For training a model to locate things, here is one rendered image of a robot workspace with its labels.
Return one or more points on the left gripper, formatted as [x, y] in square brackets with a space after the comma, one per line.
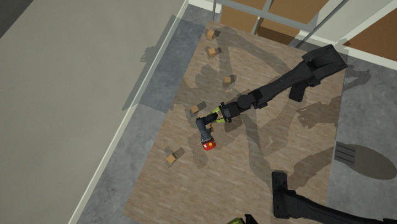
[249, 220]

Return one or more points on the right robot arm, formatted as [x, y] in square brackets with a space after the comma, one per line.
[325, 61]

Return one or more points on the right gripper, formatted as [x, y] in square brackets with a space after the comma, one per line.
[222, 111]

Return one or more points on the small tan block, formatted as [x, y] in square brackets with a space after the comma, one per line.
[210, 34]
[171, 159]
[226, 81]
[211, 52]
[194, 109]

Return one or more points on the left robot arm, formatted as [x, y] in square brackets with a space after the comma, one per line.
[286, 204]

